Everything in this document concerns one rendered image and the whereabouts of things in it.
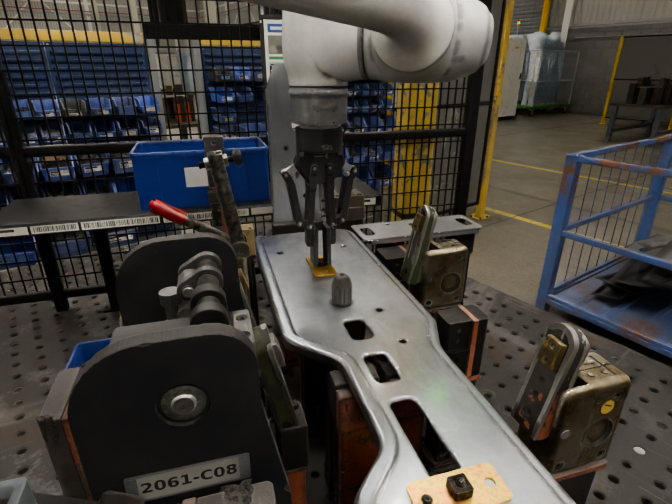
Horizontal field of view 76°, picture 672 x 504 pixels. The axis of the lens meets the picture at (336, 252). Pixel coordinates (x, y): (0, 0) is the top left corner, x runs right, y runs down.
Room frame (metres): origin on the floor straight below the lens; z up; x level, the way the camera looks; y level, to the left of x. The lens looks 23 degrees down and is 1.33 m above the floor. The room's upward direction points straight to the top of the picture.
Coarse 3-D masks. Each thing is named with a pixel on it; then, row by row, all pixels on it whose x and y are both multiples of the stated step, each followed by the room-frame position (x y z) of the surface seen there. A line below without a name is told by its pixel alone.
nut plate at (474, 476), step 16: (480, 464) 0.28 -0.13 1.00; (416, 480) 0.27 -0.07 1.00; (432, 480) 0.27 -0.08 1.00; (448, 480) 0.26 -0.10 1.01; (480, 480) 0.27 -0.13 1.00; (496, 480) 0.27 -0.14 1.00; (416, 496) 0.25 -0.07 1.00; (432, 496) 0.25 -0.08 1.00; (448, 496) 0.25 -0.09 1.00; (464, 496) 0.25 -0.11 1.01; (480, 496) 0.25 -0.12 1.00; (496, 496) 0.25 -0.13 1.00; (512, 496) 0.25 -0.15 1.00
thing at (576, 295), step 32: (576, 160) 2.06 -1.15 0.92; (608, 160) 1.96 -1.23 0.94; (576, 224) 2.19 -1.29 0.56; (640, 224) 2.75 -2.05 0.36; (640, 256) 1.76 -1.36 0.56; (544, 288) 2.08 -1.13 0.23; (576, 288) 2.20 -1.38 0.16; (608, 288) 2.14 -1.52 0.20; (640, 288) 2.02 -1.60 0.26; (608, 320) 1.81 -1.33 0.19; (640, 320) 1.86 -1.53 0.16
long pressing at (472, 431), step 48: (288, 240) 0.84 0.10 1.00; (336, 240) 0.84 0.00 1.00; (288, 288) 0.63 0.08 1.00; (384, 288) 0.63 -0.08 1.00; (288, 336) 0.49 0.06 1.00; (336, 336) 0.49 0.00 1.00; (384, 336) 0.49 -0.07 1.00; (432, 336) 0.50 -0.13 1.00; (384, 384) 0.39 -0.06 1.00; (432, 384) 0.39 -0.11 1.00; (384, 432) 0.32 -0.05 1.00; (480, 432) 0.32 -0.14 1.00; (384, 480) 0.27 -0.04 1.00; (528, 480) 0.27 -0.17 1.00
